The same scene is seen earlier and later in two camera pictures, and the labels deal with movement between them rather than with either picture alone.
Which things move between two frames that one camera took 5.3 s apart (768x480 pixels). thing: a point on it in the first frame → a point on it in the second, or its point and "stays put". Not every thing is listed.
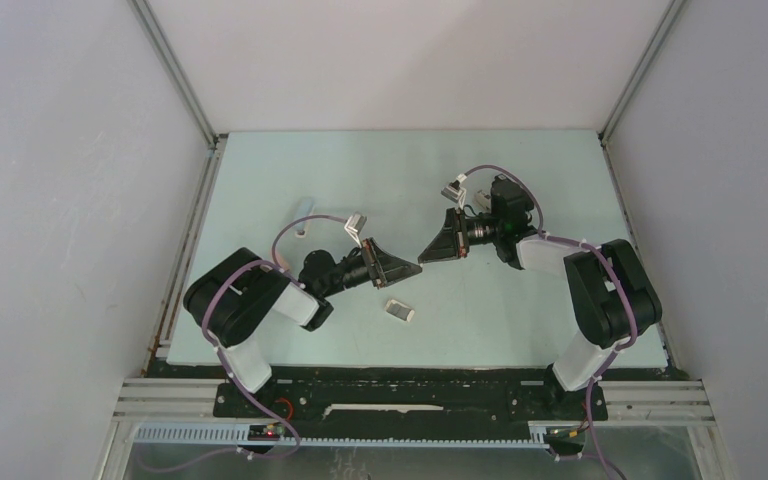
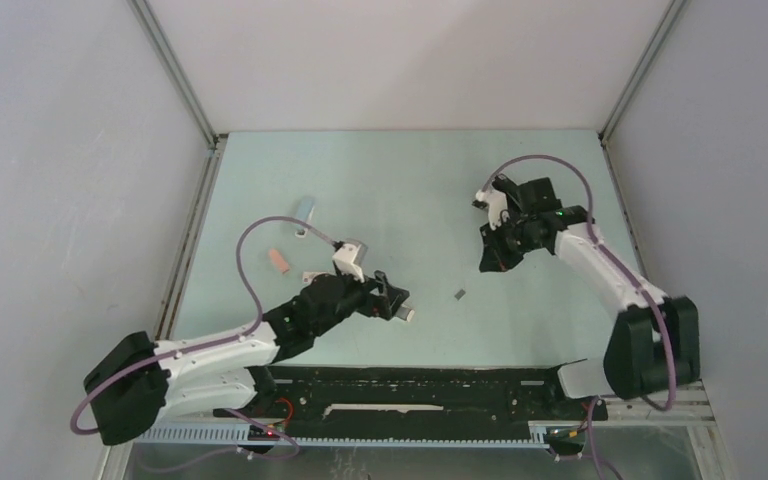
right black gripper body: [462, 233] → [509, 242]
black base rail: [411, 401] stays put
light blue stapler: [303, 208] stays put
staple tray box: [399, 309] stays put
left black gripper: [386, 269] → [378, 305]
